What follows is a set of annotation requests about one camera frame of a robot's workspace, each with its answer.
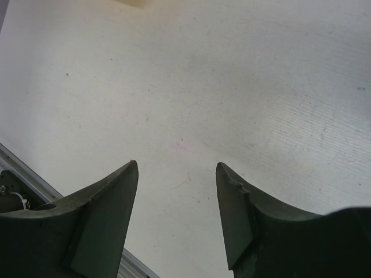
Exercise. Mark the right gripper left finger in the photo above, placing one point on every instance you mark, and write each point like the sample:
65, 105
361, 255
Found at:
80, 235

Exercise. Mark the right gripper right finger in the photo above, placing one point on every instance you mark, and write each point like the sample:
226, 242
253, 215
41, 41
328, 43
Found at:
265, 237

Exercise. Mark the aluminium rail frame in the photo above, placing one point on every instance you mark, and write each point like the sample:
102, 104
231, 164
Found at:
130, 265

